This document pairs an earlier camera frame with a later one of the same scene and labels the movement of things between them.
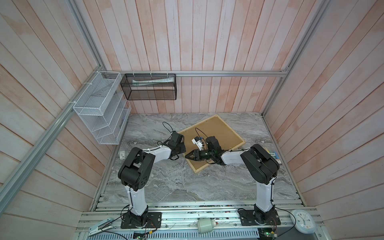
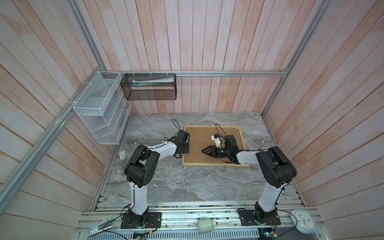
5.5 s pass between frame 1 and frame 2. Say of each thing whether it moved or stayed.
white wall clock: stayed
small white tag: stayed
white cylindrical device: stayed
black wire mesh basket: stayed
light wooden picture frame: moved
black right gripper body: moved
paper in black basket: stayed
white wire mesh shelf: stayed
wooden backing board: moved
